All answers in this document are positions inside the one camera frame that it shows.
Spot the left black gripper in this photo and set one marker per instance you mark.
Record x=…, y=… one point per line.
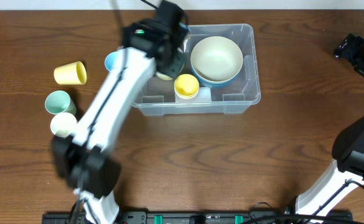
x=173, y=66

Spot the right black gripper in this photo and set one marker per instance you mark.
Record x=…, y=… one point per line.
x=346, y=46

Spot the yellow small bowl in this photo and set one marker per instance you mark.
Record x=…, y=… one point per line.
x=163, y=76

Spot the large beige bowl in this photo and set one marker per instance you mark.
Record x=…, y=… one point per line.
x=216, y=60

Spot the yellow plastic cup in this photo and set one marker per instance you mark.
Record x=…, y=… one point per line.
x=186, y=84
x=71, y=74

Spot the dark blue bowl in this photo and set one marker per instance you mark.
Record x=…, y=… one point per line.
x=209, y=84

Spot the light blue plastic cup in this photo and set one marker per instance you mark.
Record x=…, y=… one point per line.
x=111, y=61

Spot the mint green plastic cup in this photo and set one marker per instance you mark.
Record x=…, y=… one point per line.
x=60, y=102

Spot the cream white plastic cup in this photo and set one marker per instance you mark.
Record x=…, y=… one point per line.
x=63, y=124

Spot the white small bowl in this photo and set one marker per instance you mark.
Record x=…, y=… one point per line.
x=181, y=59

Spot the pink plastic cup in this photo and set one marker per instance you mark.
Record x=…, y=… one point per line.
x=183, y=97

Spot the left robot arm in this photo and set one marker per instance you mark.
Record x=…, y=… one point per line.
x=83, y=158

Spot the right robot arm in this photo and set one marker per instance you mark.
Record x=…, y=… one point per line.
x=346, y=171

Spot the clear plastic storage container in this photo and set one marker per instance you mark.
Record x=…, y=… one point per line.
x=157, y=96

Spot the white label in container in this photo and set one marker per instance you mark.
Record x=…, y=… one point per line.
x=203, y=96

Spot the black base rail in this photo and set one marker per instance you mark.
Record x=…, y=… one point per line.
x=142, y=217

